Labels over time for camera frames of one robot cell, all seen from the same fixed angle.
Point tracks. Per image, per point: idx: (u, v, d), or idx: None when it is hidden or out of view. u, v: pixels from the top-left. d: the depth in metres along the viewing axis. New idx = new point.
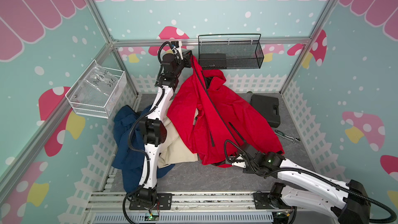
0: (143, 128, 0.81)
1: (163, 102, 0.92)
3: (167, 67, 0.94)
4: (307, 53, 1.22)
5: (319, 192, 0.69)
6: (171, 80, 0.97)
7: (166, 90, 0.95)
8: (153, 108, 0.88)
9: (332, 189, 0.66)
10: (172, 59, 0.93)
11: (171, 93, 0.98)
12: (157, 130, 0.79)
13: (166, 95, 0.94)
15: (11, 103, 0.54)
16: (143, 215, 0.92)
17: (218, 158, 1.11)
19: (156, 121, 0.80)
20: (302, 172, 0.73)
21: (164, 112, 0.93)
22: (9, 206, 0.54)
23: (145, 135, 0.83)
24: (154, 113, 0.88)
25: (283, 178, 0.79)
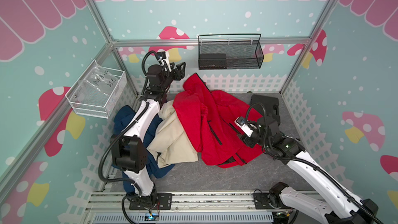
0: (115, 151, 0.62)
1: (146, 115, 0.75)
3: (152, 80, 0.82)
4: (307, 53, 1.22)
5: (326, 195, 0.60)
6: (158, 94, 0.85)
7: (150, 104, 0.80)
8: (131, 123, 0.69)
9: (344, 199, 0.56)
10: (157, 71, 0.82)
11: (157, 108, 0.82)
12: (133, 151, 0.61)
13: (150, 109, 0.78)
15: (11, 103, 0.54)
16: (143, 215, 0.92)
17: (223, 158, 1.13)
19: (133, 139, 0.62)
20: (317, 170, 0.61)
21: (144, 128, 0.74)
22: (9, 206, 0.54)
23: (117, 159, 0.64)
24: (133, 130, 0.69)
25: (293, 168, 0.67)
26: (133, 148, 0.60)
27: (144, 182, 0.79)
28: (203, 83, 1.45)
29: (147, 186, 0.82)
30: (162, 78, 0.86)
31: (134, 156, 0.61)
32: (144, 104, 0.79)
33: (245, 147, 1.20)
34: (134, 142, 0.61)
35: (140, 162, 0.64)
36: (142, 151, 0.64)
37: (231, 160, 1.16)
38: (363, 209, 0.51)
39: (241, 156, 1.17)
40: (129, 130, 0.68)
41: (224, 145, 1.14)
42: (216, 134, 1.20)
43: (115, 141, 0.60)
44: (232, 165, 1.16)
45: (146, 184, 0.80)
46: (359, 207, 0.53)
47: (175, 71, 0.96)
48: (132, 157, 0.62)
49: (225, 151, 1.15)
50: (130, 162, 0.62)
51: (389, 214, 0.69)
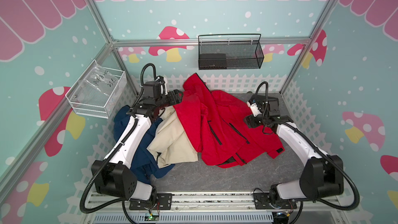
0: (98, 179, 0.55)
1: (133, 136, 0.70)
3: (148, 91, 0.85)
4: (307, 53, 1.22)
5: (299, 150, 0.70)
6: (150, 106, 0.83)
7: (139, 122, 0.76)
8: (117, 146, 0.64)
9: (311, 151, 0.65)
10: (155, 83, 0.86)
11: (146, 124, 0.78)
12: (117, 180, 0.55)
13: (139, 127, 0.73)
15: (11, 103, 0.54)
16: (143, 215, 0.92)
17: (223, 158, 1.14)
19: (118, 167, 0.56)
20: (296, 132, 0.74)
21: (132, 150, 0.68)
22: (9, 206, 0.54)
23: (101, 187, 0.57)
24: (118, 155, 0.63)
25: (279, 134, 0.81)
26: (118, 177, 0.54)
27: (141, 193, 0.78)
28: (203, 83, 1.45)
29: (146, 191, 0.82)
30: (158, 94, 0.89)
31: (119, 185, 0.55)
32: (132, 121, 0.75)
33: (245, 147, 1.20)
34: (119, 170, 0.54)
35: (127, 190, 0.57)
36: (128, 179, 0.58)
37: (231, 160, 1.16)
38: (325, 157, 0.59)
39: (241, 156, 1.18)
40: (114, 156, 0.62)
41: (224, 145, 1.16)
42: (216, 134, 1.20)
43: (98, 170, 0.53)
44: (232, 165, 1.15)
45: (144, 192, 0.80)
46: (321, 155, 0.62)
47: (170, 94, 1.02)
48: (116, 185, 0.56)
49: (225, 151, 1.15)
50: (115, 191, 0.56)
51: (388, 214, 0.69)
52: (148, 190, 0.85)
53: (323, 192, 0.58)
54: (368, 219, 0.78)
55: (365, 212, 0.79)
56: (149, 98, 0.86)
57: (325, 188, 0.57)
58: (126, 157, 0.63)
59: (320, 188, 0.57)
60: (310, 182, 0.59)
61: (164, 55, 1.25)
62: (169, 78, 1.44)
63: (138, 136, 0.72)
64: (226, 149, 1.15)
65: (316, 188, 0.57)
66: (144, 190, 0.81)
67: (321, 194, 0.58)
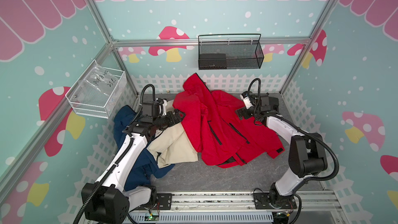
0: (88, 205, 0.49)
1: (129, 156, 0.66)
3: (147, 109, 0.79)
4: (307, 53, 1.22)
5: (286, 134, 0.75)
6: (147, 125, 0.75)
7: (134, 141, 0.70)
8: (110, 168, 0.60)
9: (295, 131, 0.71)
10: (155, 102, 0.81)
11: (143, 143, 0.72)
12: (109, 205, 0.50)
13: (134, 147, 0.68)
15: (11, 103, 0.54)
16: (143, 215, 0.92)
17: (223, 158, 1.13)
19: (111, 190, 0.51)
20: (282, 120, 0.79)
21: (127, 172, 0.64)
22: (9, 206, 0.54)
23: (90, 213, 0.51)
24: (111, 177, 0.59)
25: (269, 125, 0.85)
26: (110, 201, 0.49)
27: (138, 200, 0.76)
28: (204, 83, 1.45)
29: (145, 195, 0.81)
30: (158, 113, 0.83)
31: (110, 210, 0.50)
32: (128, 141, 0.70)
33: (245, 147, 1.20)
34: (111, 195, 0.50)
35: (118, 216, 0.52)
36: (121, 204, 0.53)
37: (231, 160, 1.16)
38: (308, 134, 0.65)
39: (241, 156, 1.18)
40: (107, 178, 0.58)
41: (223, 145, 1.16)
42: (216, 134, 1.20)
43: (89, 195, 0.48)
44: (232, 165, 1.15)
45: (142, 197, 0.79)
46: (303, 132, 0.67)
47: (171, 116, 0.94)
48: (108, 211, 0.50)
49: (225, 151, 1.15)
50: (105, 216, 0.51)
51: (388, 214, 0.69)
52: (148, 193, 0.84)
53: (308, 167, 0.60)
54: (368, 219, 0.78)
55: (366, 212, 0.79)
56: (147, 116, 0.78)
57: (310, 164, 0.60)
58: (119, 180, 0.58)
59: (305, 164, 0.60)
60: (296, 160, 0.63)
61: (164, 55, 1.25)
62: (169, 78, 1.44)
63: (133, 156, 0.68)
64: (226, 149, 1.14)
65: (301, 163, 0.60)
66: (142, 196, 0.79)
67: (307, 170, 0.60)
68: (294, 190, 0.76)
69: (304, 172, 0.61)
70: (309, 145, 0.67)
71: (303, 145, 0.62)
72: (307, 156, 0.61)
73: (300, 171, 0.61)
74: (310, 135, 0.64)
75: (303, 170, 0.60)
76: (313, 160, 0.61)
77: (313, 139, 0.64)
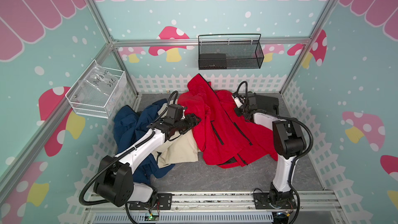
0: (101, 175, 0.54)
1: (146, 146, 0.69)
3: (170, 111, 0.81)
4: (307, 53, 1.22)
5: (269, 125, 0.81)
6: (168, 126, 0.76)
7: (155, 134, 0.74)
8: (130, 148, 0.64)
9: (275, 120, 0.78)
10: (179, 107, 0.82)
11: (161, 140, 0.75)
12: (117, 181, 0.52)
13: (153, 139, 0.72)
15: (11, 103, 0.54)
16: (143, 215, 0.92)
17: (224, 158, 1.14)
19: (123, 167, 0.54)
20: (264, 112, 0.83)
21: (140, 158, 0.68)
22: (9, 206, 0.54)
23: (99, 186, 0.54)
24: (127, 156, 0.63)
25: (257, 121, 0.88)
26: (119, 178, 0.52)
27: (139, 195, 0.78)
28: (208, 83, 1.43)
29: (146, 193, 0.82)
30: (179, 117, 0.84)
31: (117, 187, 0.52)
32: (150, 133, 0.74)
33: (247, 148, 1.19)
34: (123, 171, 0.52)
35: (121, 196, 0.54)
36: (127, 184, 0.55)
37: (232, 161, 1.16)
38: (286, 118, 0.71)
39: (243, 157, 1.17)
40: (124, 156, 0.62)
41: (225, 146, 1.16)
42: (219, 134, 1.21)
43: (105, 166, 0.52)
44: (232, 165, 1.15)
45: (144, 192, 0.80)
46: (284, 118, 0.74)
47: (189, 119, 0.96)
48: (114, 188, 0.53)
49: (227, 151, 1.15)
50: (110, 194, 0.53)
51: (388, 215, 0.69)
52: (150, 192, 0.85)
53: (290, 147, 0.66)
54: (368, 219, 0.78)
55: (365, 212, 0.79)
56: (170, 118, 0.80)
57: (292, 145, 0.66)
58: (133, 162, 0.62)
59: (287, 144, 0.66)
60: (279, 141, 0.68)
61: (164, 55, 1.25)
62: (169, 78, 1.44)
63: (149, 148, 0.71)
64: (228, 149, 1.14)
65: (283, 143, 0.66)
66: (143, 193, 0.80)
67: (289, 150, 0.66)
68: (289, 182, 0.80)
69: (288, 153, 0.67)
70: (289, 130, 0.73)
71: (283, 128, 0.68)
72: (287, 137, 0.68)
73: (283, 152, 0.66)
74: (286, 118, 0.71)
75: (286, 151, 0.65)
76: (294, 141, 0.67)
77: (291, 122, 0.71)
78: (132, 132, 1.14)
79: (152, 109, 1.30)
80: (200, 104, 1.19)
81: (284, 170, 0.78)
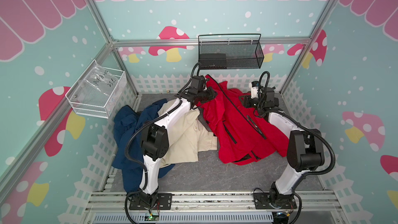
0: (144, 133, 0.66)
1: (175, 113, 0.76)
3: (194, 83, 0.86)
4: (307, 53, 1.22)
5: (286, 129, 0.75)
6: (193, 95, 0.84)
7: (183, 102, 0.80)
8: (162, 115, 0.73)
9: (295, 127, 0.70)
10: (202, 79, 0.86)
11: (187, 108, 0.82)
12: (158, 139, 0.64)
13: (182, 108, 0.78)
15: (11, 103, 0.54)
16: (143, 215, 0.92)
17: (239, 156, 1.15)
19: (161, 129, 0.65)
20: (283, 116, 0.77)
21: (172, 123, 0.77)
22: (9, 206, 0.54)
23: (143, 143, 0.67)
24: (162, 120, 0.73)
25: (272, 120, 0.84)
26: (159, 137, 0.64)
27: (153, 177, 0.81)
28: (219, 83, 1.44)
29: (153, 185, 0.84)
30: (202, 87, 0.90)
31: (158, 143, 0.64)
32: (178, 101, 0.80)
33: (261, 145, 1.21)
34: (161, 131, 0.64)
35: (160, 151, 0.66)
36: (165, 143, 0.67)
37: (247, 158, 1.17)
38: (307, 129, 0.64)
39: (256, 153, 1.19)
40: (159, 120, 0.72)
41: (239, 144, 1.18)
42: (232, 134, 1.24)
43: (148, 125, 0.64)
44: (246, 163, 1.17)
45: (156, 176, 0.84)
46: (303, 128, 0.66)
47: (211, 91, 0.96)
48: (155, 144, 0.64)
49: (242, 149, 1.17)
50: (152, 149, 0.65)
51: (388, 215, 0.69)
52: (155, 185, 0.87)
53: (305, 161, 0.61)
54: (368, 219, 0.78)
55: (365, 212, 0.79)
56: (193, 88, 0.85)
57: (307, 158, 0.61)
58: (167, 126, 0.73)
59: (302, 157, 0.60)
60: (293, 153, 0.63)
61: (164, 55, 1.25)
62: (169, 78, 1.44)
63: (179, 114, 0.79)
64: (241, 147, 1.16)
65: (299, 156, 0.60)
66: (154, 179, 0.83)
67: (304, 164, 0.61)
68: (293, 187, 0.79)
69: (301, 167, 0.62)
70: (308, 141, 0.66)
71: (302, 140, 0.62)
72: (304, 150, 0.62)
73: (297, 165, 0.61)
74: (307, 129, 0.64)
75: (300, 164, 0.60)
76: (311, 155, 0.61)
77: (311, 134, 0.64)
78: (132, 132, 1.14)
79: (152, 109, 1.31)
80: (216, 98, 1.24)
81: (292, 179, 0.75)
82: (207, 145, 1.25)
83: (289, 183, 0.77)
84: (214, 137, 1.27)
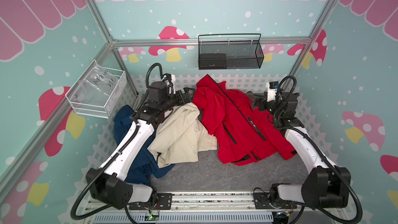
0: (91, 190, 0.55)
1: (133, 145, 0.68)
3: (153, 94, 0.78)
4: (307, 53, 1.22)
5: (306, 157, 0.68)
6: (155, 112, 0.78)
7: (140, 129, 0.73)
8: (114, 155, 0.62)
9: (317, 159, 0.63)
10: (161, 86, 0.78)
11: (149, 131, 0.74)
12: (110, 192, 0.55)
13: (140, 135, 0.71)
15: (11, 103, 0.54)
16: (143, 215, 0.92)
17: (238, 156, 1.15)
19: (111, 179, 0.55)
20: (304, 138, 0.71)
21: (130, 159, 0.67)
22: (9, 206, 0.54)
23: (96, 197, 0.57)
24: (115, 164, 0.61)
25: (289, 137, 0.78)
26: (110, 189, 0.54)
27: (140, 195, 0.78)
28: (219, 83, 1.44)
29: (146, 193, 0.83)
30: (165, 96, 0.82)
31: (111, 196, 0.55)
32: (134, 128, 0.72)
33: (261, 145, 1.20)
34: (112, 183, 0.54)
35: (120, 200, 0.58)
36: (121, 192, 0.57)
37: (246, 158, 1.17)
38: (331, 167, 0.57)
39: (255, 153, 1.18)
40: (111, 165, 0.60)
41: (238, 144, 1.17)
42: (231, 134, 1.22)
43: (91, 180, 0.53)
44: (245, 164, 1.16)
45: (143, 193, 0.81)
46: (327, 165, 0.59)
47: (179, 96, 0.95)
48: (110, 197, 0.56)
49: (241, 150, 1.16)
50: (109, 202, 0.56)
51: (389, 215, 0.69)
52: (150, 191, 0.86)
53: (324, 200, 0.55)
54: (368, 219, 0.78)
55: (365, 212, 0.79)
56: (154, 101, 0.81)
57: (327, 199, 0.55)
58: (122, 169, 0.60)
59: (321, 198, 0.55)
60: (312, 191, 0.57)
61: (164, 55, 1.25)
62: None
63: (138, 144, 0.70)
64: (241, 147, 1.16)
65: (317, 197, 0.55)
66: (142, 194, 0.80)
67: (323, 204, 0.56)
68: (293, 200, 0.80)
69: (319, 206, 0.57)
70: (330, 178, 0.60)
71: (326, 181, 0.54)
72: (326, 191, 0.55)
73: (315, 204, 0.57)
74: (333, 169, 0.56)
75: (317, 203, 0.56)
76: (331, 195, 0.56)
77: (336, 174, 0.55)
78: None
79: None
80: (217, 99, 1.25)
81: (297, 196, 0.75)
82: (207, 145, 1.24)
83: (296, 198, 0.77)
84: (214, 137, 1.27)
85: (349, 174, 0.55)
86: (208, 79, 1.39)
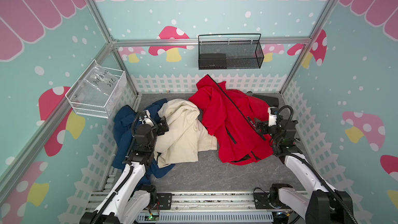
0: None
1: (128, 185, 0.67)
3: (140, 139, 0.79)
4: (307, 53, 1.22)
5: (306, 182, 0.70)
6: (145, 155, 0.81)
7: (134, 169, 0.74)
8: (110, 195, 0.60)
9: (317, 183, 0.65)
10: (147, 130, 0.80)
11: (142, 171, 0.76)
12: None
13: (134, 174, 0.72)
15: (11, 103, 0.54)
16: (143, 215, 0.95)
17: (238, 156, 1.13)
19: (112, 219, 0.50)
20: (303, 163, 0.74)
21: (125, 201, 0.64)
22: (9, 206, 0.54)
23: None
24: (110, 205, 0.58)
25: (289, 164, 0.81)
26: None
27: (138, 207, 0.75)
28: (220, 83, 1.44)
29: (144, 199, 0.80)
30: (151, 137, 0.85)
31: None
32: (128, 170, 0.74)
33: (262, 145, 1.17)
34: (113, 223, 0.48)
35: None
36: None
37: (246, 158, 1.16)
38: (331, 191, 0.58)
39: (256, 153, 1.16)
40: (107, 207, 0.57)
41: (238, 144, 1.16)
42: (231, 134, 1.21)
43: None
44: (245, 164, 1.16)
45: (141, 202, 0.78)
46: (327, 188, 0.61)
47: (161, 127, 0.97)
48: None
49: (242, 150, 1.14)
50: None
51: (389, 215, 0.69)
52: (147, 196, 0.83)
53: None
54: (368, 219, 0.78)
55: (365, 212, 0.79)
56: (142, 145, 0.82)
57: None
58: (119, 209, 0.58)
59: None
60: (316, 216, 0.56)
61: (164, 55, 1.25)
62: (169, 78, 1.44)
63: (131, 185, 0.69)
64: (241, 147, 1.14)
65: None
66: (139, 205, 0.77)
67: None
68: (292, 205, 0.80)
69: None
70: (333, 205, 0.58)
71: (327, 205, 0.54)
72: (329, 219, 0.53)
73: None
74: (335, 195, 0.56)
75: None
76: None
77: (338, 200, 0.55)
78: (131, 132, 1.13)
79: (152, 109, 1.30)
80: (217, 99, 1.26)
81: (296, 204, 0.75)
82: (207, 145, 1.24)
83: (293, 205, 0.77)
84: (215, 137, 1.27)
85: (350, 200, 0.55)
86: (209, 79, 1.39)
